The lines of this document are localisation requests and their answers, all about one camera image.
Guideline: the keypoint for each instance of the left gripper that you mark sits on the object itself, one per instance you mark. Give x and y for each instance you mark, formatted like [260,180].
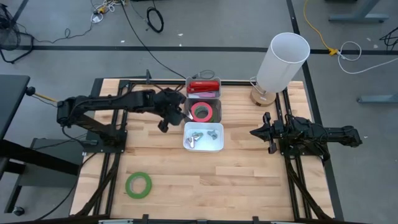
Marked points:
[174,115]

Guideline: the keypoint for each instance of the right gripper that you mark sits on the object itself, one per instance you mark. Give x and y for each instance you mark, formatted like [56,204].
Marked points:
[272,147]

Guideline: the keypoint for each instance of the red tape roll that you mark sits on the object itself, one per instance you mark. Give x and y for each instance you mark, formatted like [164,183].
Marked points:
[191,112]

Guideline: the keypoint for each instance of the green masking tape roll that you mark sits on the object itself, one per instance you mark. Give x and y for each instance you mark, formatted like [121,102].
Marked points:
[128,185]
[214,115]

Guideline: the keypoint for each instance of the pink stapler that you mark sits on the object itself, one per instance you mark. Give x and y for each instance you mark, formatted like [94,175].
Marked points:
[208,95]

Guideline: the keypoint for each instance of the red clip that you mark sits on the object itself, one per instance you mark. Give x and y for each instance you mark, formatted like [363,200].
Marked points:
[202,86]

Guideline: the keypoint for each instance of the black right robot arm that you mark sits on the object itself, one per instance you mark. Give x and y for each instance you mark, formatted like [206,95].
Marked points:
[335,133]

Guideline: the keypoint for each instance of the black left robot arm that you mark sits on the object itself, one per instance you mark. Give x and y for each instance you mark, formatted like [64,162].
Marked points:
[102,102]

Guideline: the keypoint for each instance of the light gray plastic bin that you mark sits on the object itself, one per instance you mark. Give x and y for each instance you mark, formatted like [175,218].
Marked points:
[190,96]

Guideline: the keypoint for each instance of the dark gray plastic bin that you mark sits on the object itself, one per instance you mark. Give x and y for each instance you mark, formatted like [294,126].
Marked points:
[217,104]

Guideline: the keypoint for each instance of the white plastic bin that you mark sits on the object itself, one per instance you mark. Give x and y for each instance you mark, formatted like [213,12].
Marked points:
[211,146]

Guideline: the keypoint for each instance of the white shade wooden base lamp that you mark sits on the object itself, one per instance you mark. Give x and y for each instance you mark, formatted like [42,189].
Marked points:
[283,62]

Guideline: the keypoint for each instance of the gray desk foot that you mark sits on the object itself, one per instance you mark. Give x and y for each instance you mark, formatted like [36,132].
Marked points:
[379,99]

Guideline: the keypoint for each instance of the white power adapter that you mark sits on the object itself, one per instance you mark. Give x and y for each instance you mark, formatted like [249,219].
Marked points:
[96,18]

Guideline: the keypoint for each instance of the gray desk leg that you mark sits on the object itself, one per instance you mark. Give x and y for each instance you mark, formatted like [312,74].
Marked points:
[357,18]

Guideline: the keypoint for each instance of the black round knob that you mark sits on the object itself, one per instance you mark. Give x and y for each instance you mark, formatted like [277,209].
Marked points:
[30,91]

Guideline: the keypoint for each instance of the black desk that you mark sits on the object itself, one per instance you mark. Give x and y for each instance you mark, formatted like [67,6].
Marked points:
[12,102]

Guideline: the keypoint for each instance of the black caster wheel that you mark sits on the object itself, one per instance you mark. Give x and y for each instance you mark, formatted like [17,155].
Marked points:
[18,211]

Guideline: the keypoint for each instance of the black floor fan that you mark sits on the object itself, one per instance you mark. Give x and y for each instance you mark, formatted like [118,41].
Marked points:
[9,34]

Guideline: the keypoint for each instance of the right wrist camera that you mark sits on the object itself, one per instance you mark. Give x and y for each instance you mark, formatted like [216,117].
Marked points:
[283,129]

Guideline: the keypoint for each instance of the black frame clamp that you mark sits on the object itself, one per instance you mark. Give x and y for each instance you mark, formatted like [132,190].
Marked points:
[148,74]
[145,218]
[255,219]

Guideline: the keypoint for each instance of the black aluminium table frame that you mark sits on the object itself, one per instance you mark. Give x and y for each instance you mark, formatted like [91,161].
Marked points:
[236,82]

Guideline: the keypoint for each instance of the silver metal bracket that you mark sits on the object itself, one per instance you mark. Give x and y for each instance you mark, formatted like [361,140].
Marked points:
[116,221]

